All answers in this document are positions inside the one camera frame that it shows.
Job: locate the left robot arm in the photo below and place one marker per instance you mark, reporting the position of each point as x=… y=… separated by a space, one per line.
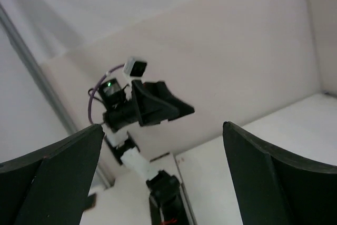
x=126 y=151

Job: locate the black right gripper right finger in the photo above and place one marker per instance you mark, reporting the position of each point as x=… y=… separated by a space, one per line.
x=275 y=186

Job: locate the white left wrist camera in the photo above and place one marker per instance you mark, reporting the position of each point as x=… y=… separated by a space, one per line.
x=134 y=69

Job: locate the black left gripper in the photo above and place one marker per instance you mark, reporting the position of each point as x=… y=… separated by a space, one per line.
x=151 y=103

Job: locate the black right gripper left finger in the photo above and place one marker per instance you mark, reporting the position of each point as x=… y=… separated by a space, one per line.
x=51 y=184

